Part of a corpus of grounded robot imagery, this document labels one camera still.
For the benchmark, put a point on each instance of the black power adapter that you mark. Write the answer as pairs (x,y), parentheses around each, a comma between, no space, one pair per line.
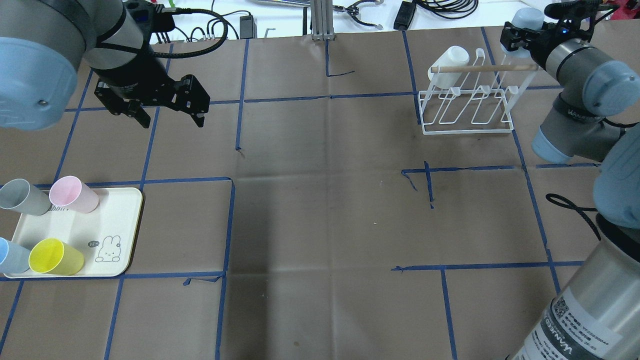
(405,15)

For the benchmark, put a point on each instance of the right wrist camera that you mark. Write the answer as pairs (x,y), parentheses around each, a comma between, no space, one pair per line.
(574,10)

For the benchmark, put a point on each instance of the grey cup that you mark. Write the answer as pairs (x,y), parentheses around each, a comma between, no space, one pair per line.
(18,195)

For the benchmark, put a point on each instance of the pink cup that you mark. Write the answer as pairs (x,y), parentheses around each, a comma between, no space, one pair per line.
(71,193)

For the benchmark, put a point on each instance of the cream plastic tray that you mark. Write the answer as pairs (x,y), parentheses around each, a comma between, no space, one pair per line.
(105,236)

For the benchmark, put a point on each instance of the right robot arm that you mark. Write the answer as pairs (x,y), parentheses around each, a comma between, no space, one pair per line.
(596,314)

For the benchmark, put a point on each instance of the light blue cup front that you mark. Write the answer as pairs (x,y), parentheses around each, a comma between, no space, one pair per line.
(14,258)

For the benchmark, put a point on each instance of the light blue cup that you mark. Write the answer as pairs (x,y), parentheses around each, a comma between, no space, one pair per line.
(528,17)
(14,258)

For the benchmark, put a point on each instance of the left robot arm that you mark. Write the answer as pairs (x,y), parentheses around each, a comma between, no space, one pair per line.
(43,43)

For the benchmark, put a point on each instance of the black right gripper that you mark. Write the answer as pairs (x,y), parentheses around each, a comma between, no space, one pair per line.
(538,41)

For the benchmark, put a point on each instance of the white ikea cup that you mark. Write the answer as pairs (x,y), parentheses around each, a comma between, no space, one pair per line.
(455,56)

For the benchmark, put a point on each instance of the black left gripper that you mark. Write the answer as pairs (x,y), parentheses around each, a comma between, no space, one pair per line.
(131,75)

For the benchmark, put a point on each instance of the white wire cup rack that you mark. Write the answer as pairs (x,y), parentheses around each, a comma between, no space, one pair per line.
(481,100)

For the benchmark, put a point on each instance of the yellow cup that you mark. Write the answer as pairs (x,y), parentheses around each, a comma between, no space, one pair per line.
(55,257)

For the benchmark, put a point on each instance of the aluminium frame post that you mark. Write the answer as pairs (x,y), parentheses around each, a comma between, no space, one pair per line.
(322,26)

